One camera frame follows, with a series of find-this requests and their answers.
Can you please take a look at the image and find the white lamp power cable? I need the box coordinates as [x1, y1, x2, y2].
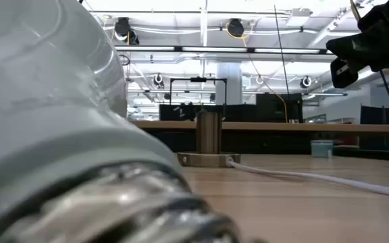
[226, 158, 389, 199]

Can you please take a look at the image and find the black office partition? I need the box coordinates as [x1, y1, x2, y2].
[158, 103, 215, 122]
[255, 92, 304, 124]
[360, 105, 389, 126]

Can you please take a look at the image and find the small teal box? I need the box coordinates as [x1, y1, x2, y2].
[310, 139, 334, 159]

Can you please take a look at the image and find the black hanging cable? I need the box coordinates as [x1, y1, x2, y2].
[379, 70, 389, 109]

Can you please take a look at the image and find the white building pillar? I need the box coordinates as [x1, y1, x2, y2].
[215, 62, 244, 106]

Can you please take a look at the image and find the yellow background cable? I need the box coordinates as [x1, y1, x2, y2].
[226, 28, 289, 124]

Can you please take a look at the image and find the long linear ceiling light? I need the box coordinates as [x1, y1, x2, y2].
[114, 45, 330, 55]

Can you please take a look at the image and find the white flood light bulb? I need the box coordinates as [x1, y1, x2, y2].
[0, 0, 244, 243]

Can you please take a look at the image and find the wooden lamp socket base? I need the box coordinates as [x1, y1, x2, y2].
[176, 110, 242, 169]

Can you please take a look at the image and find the black ceiling cable reel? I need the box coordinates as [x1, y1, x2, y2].
[113, 16, 140, 46]
[226, 18, 246, 38]

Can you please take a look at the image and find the beige wooden desk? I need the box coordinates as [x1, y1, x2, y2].
[130, 120, 389, 134]

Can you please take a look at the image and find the black background rig frame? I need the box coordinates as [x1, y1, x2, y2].
[169, 76, 228, 117]

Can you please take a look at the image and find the black aluminium table frame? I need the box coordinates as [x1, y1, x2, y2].
[332, 147, 389, 163]

